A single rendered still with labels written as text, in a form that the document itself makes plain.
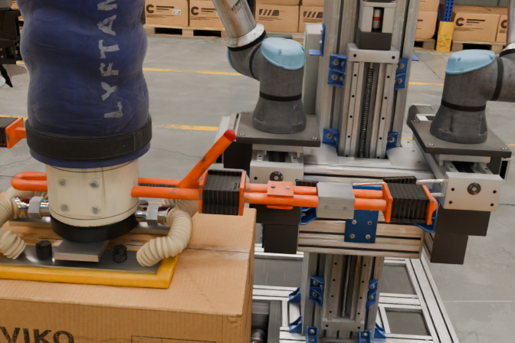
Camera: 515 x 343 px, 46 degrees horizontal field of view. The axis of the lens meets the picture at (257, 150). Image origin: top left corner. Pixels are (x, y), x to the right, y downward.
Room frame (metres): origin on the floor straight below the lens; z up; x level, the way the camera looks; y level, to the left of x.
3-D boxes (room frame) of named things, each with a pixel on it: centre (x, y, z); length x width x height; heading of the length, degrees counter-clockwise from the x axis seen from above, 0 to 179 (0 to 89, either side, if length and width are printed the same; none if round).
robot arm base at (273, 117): (1.59, -0.06, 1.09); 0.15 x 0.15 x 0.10
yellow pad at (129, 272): (0.96, 0.31, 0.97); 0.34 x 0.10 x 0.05; 89
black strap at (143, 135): (1.06, 0.31, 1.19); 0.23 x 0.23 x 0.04
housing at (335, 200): (1.05, -0.15, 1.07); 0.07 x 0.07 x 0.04; 89
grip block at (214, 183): (1.05, 0.06, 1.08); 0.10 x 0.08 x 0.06; 179
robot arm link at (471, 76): (1.58, -0.56, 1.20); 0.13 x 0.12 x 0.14; 83
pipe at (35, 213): (1.06, 0.31, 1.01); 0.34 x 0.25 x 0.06; 89
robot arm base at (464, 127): (1.58, -0.55, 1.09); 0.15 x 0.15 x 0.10
